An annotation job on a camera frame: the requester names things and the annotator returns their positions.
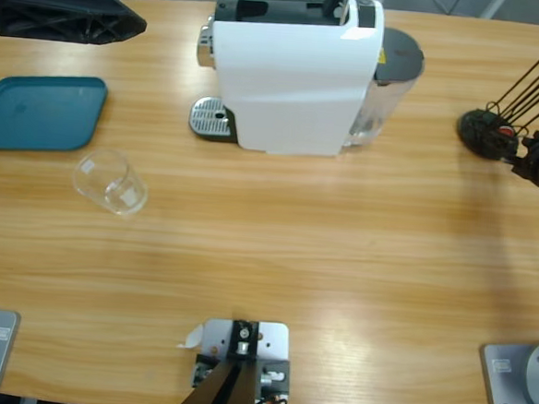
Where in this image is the white capsule coffee machine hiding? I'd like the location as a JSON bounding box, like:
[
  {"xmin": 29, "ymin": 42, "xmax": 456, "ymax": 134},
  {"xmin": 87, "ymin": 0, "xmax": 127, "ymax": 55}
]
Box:
[{"xmin": 190, "ymin": 0, "xmax": 388, "ymax": 163}]

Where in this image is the white metal leg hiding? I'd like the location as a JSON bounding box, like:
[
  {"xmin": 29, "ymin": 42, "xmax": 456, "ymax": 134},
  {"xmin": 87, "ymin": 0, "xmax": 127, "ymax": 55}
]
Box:
[{"xmin": 483, "ymin": 0, "xmax": 507, "ymax": 20}]

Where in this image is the white mounting block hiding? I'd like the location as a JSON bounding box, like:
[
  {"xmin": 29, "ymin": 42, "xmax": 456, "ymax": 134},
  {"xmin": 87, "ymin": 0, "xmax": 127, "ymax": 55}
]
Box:
[{"xmin": 190, "ymin": 315, "xmax": 297, "ymax": 404}]

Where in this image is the teal plastic tray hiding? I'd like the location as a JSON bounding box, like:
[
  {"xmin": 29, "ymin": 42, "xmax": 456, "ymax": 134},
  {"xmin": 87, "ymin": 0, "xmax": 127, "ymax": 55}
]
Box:
[{"xmin": 0, "ymin": 69, "xmax": 111, "ymax": 159}]

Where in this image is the clear water tank black lid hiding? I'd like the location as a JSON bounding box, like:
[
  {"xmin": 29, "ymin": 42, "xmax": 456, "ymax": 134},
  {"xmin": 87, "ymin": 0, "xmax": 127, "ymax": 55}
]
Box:
[{"xmin": 341, "ymin": 25, "xmax": 428, "ymax": 153}]

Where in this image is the black capsule holder with rods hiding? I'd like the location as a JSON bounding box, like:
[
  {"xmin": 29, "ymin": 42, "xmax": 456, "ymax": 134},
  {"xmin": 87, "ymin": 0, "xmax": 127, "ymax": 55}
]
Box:
[{"xmin": 455, "ymin": 23, "xmax": 539, "ymax": 164}]

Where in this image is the clear glass cup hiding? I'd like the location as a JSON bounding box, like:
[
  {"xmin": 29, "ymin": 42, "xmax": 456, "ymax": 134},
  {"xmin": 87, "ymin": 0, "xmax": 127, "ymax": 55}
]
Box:
[{"xmin": 68, "ymin": 146, "xmax": 152, "ymax": 221}]

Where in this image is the white tape piece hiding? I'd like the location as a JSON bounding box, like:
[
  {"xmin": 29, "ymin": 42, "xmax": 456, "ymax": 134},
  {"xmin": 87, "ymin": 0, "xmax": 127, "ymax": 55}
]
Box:
[{"xmin": 175, "ymin": 322, "xmax": 205, "ymax": 351}]

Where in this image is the metal drip tray grate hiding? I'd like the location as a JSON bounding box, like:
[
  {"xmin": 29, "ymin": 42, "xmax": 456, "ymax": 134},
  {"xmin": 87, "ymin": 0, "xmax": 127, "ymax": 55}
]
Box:
[{"xmin": 188, "ymin": 95, "xmax": 241, "ymax": 144}]

